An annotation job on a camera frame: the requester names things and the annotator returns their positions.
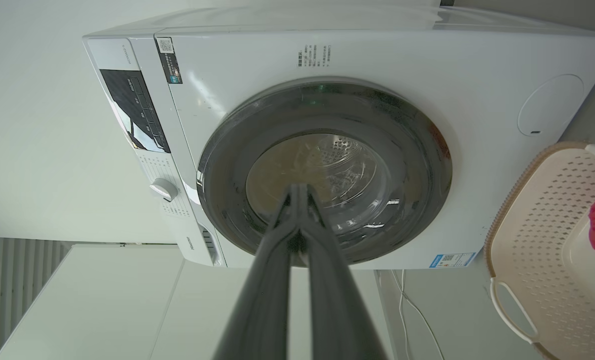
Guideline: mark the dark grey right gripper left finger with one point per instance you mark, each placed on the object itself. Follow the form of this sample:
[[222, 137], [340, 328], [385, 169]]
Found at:
[[262, 300]]

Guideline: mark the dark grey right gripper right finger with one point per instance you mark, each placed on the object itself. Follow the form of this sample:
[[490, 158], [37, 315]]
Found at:
[[337, 310]]

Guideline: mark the silver washing machine dial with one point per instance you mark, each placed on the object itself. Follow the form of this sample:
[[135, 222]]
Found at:
[[163, 189]]

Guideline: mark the round dark washing machine door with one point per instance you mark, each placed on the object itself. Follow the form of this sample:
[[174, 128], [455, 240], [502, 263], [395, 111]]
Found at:
[[407, 130]]

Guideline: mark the white front-load washing machine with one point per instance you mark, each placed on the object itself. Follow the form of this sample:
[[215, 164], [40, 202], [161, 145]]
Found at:
[[377, 60]]

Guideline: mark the white cabinet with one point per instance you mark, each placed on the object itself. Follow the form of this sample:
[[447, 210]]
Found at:
[[117, 305]]

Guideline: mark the beige perforated laundry basket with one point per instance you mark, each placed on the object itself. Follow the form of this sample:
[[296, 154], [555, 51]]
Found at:
[[542, 240]]

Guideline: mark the white slatted radiator panel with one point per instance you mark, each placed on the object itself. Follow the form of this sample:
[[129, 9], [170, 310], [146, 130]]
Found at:
[[7, 285]]

